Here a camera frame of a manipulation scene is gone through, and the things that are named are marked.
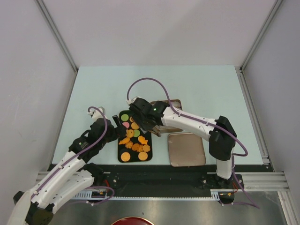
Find flower shaped orange cookie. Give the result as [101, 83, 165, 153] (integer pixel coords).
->
[142, 145, 151, 152]

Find round orange cookie front left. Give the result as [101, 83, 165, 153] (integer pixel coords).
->
[120, 152, 131, 162]

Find square tin lid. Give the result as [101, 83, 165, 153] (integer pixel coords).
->
[168, 133, 206, 167]

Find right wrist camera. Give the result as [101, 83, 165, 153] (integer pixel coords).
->
[127, 96, 140, 105]

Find fish shaped orange cookie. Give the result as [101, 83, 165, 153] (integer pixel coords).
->
[138, 135, 148, 145]

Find white cable duct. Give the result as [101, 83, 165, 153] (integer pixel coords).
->
[71, 188, 235, 204]

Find pink round cookie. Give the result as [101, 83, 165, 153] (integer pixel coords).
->
[123, 122, 130, 128]

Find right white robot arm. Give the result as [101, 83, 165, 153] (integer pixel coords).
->
[127, 97, 237, 188]

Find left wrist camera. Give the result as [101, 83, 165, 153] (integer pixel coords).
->
[88, 107, 106, 121]

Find black cookie tray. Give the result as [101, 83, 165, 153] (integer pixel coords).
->
[118, 110, 153, 163]

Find metal tongs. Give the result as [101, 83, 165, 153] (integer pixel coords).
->
[132, 117, 162, 138]

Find round orange cookie front right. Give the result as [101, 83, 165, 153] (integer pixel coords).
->
[138, 152, 148, 161]

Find red round object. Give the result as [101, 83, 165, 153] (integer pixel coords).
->
[112, 217, 154, 225]

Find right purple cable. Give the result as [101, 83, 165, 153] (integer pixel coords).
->
[126, 77, 260, 209]

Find round orange cookie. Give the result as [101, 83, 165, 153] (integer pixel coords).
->
[138, 152, 148, 161]
[120, 152, 131, 162]

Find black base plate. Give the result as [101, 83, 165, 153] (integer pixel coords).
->
[84, 163, 244, 197]

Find light green round cookie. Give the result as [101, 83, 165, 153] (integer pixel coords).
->
[121, 114, 129, 122]

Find purple cable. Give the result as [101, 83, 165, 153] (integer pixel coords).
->
[126, 77, 260, 209]
[32, 105, 115, 207]

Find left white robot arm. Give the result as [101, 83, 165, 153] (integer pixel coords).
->
[8, 115, 126, 225]

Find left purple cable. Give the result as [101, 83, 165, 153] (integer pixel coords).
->
[32, 105, 115, 207]

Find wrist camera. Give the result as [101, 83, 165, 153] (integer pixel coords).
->
[88, 107, 106, 121]
[127, 96, 140, 105]

